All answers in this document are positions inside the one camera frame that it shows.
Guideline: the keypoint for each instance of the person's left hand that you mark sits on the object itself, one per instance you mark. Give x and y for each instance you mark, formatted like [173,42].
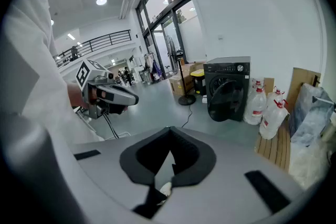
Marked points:
[93,94]

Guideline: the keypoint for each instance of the black bin with yellow lid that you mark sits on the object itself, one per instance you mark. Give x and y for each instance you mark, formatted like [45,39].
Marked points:
[197,73]

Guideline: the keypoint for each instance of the black-framed glass window wall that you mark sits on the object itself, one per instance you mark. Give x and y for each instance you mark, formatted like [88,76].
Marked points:
[168,11]

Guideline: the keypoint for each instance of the round ceiling lamp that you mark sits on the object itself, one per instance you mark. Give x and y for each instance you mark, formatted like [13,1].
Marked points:
[101,1]

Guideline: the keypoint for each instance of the tall cardboard box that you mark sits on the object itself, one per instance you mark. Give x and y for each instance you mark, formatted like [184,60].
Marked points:
[187,69]

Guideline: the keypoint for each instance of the low cardboard box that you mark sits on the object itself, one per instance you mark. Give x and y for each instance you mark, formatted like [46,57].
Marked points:
[176,85]

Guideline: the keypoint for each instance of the small white box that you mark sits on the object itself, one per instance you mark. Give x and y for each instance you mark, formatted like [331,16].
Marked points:
[204,99]

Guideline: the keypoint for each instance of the black pedestal fan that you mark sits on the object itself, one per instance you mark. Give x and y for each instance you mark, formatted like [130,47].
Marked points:
[187,99]

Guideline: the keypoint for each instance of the slatted wooden board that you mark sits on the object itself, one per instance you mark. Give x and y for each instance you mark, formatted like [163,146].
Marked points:
[275,147]

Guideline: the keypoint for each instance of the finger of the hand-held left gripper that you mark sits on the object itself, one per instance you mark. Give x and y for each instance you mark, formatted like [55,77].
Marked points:
[118,109]

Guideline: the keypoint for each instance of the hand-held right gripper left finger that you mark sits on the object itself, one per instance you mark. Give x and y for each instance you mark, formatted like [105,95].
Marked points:
[131,162]

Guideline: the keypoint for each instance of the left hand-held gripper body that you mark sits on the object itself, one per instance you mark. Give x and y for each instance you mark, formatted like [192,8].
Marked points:
[83,74]

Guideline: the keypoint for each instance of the clothes rack with purple garment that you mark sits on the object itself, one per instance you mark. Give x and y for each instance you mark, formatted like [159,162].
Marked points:
[156,68]

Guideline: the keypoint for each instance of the large cardboard sheet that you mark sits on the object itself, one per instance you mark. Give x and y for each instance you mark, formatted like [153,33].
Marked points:
[299,81]

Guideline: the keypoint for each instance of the person's left forearm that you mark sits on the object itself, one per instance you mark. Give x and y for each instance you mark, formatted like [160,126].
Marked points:
[76,95]

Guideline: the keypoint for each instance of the person's white shirt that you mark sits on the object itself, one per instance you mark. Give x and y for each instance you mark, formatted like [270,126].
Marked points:
[31,60]

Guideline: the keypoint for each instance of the black balcony railing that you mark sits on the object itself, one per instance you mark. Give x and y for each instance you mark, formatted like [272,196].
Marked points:
[130,34]

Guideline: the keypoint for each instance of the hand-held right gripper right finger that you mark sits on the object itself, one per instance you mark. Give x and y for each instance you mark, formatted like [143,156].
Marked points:
[204,162]

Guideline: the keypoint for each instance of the plastic-wrapped bulky item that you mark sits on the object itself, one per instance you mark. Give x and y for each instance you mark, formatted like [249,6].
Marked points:
[309,118]

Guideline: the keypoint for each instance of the small cardboard sheet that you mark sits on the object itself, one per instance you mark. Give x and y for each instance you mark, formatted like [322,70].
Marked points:
[270,84]

